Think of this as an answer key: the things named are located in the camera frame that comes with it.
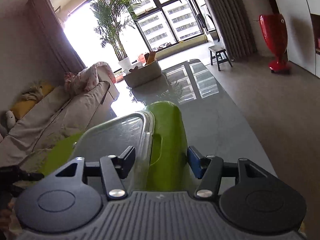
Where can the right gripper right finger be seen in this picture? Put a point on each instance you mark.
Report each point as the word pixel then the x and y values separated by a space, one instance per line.
pixel 208 170

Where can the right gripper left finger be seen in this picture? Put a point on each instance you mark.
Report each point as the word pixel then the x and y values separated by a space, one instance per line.
pixel 115 168

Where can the green lid with clear panel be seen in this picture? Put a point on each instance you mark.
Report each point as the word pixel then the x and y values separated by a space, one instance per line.
pixel 158 136

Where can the beige sofa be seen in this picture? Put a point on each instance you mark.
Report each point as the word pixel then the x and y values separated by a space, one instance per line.
pixel 56 117

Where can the pink blanket pile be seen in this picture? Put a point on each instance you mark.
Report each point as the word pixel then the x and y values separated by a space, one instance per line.
pixel 87 79

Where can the yellow cushion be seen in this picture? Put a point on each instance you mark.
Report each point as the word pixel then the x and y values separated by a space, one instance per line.
pixel 30 97

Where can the dark wooden stool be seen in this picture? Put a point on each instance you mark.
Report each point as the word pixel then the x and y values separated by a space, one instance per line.
pixel 219 54

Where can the red goblet floor ornament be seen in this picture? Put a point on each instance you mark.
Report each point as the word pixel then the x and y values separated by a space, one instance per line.
pixel 274 32

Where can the potted palm plant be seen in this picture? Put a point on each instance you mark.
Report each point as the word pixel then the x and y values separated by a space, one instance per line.
pixel 112 17

